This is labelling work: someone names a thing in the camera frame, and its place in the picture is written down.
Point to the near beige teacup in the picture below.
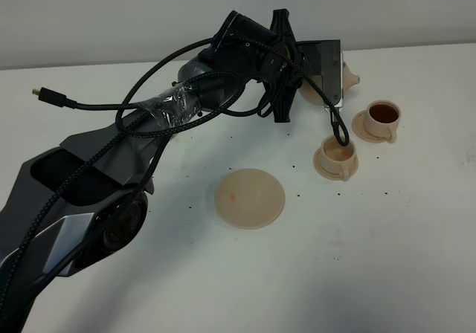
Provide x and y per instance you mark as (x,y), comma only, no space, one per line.
(336,158)

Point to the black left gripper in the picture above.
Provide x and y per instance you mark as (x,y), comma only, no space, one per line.
(279,77)

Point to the far beige cup saucer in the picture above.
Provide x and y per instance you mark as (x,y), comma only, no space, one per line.
(359,126)

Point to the beige teacup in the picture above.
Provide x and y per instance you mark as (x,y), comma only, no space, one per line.
(336,158)
(381,120)

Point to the beige teapot saucer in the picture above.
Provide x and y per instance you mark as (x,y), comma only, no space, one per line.
(249,198)

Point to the near beige cup saucer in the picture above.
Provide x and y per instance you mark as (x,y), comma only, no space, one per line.
(331,176)

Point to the beige cup saucer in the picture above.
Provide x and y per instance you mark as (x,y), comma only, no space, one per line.
(359,126)
(331,176)

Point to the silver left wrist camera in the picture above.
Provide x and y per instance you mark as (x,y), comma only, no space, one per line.
(323,59)

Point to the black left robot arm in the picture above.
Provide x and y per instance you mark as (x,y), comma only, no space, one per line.
(86,199)

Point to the far beige teacup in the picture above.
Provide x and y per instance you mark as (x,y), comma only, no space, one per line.
(381,120)

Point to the beige teapot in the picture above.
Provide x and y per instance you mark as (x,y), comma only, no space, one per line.
(348,79)

